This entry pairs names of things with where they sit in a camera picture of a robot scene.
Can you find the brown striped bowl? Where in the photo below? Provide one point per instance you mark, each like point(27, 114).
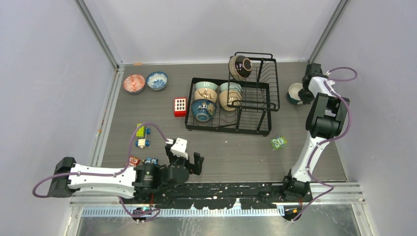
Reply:
point(240, 67)

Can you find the green white toy car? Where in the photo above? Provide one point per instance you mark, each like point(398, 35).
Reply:
point(141, 135)

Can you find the teal white dotted bowl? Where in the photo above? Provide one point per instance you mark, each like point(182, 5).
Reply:
point(292, 94)

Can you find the blue zigzag pattern bowl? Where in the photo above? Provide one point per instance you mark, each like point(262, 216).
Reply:
point(134, 83)

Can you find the red owl toy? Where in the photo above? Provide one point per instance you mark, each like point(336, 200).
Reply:
point(134, 161)

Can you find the white blue floral bowl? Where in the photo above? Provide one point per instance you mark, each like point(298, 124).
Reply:
point(157, 80)

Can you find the black wire dish rack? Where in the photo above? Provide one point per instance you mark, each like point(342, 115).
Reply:
point(249, 102)

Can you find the beige plain bowl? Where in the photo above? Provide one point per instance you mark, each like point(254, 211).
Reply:
point(229, 98)

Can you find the light teal ribbed bowl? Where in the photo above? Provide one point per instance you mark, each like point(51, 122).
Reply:
point(230, 87)

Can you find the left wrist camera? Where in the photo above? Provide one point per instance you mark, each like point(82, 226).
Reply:
point(179, 147)

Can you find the blue owl toy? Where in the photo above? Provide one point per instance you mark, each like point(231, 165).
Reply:
point(150, 161)

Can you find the dark blue glazed bowl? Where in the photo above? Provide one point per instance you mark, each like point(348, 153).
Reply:
point(203, 110)

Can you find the beige bowl with bird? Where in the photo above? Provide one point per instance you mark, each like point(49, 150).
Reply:
point(205, 93)

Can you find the red white toy block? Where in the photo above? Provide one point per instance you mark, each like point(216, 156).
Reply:
point(180, 107)

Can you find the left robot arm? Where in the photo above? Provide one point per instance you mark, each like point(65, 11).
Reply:
point(131, 183)

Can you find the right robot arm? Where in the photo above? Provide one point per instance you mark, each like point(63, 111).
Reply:
point(324, 123)

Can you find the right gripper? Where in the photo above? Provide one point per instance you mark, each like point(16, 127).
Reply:
point(304, 98)

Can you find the green owl toy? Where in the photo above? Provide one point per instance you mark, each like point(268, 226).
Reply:
point(278, 142)

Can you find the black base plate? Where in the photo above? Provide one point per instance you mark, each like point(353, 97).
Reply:
point(223, 195)

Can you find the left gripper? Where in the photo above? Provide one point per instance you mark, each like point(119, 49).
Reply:
point(198, 160)

